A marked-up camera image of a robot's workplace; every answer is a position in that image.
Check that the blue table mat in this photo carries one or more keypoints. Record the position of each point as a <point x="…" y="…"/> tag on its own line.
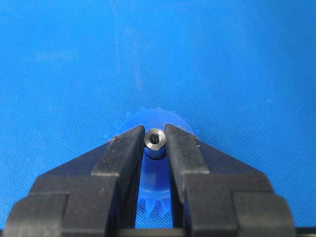
<point x="241" y="72"/>

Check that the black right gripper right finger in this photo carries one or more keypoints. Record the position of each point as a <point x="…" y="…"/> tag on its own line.
<point x="215" y="195"/>

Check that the small blue plastic gear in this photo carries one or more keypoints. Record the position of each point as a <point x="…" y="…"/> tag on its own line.
<point x="154" y="196"/>

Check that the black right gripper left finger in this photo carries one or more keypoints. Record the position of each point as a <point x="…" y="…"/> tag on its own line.
<point x="92" y="195"/>

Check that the small silver metal shaft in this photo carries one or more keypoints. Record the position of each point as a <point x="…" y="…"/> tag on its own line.
<point x="155" y="141"/>

